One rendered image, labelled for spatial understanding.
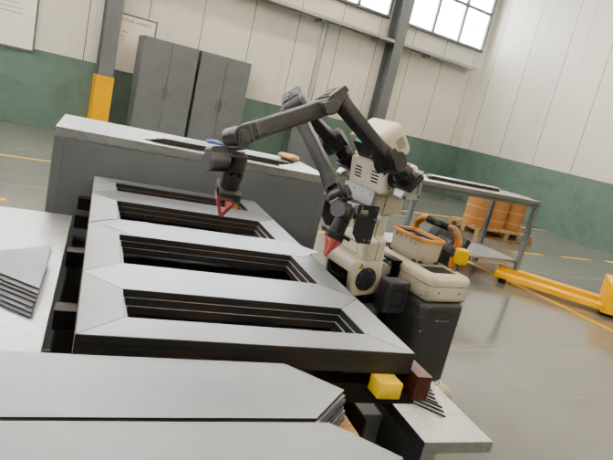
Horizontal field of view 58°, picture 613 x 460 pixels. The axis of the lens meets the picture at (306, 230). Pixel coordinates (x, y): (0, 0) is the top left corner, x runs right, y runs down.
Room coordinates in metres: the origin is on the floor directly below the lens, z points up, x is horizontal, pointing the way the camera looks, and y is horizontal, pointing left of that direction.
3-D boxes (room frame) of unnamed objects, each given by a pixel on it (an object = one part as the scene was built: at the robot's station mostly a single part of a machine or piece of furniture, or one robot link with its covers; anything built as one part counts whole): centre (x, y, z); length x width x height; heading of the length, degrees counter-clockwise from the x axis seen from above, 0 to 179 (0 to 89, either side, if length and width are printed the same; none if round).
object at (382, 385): (1.16, -0.26, 0.79); 0.06 x 0.05 x 0.04; 112
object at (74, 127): (2.85, 0.66, 1.03); 1.30 x 0.60 x 0.04; 112
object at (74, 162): (2.59, 0.55, 0.50); 1.30 x 0.04 x 1.01; 112
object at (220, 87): (10.83, 2.28, 0.97); 1.00 x 0.48 x 1.95; 121
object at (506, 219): (9.43, -3.09, 0.38); 1.20 x 0.80 x 0.77; 116
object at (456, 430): (1.80, -0.23, 0.66); 1.30 x 0.20 x 0.03; 22
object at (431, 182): (6.16, -1.57, 0.49); 1.80 x 0.70 x 0.99; 119
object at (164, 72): (10.28, 3.18, 0.97); 1.00 x 0.48 x 1.95; 121
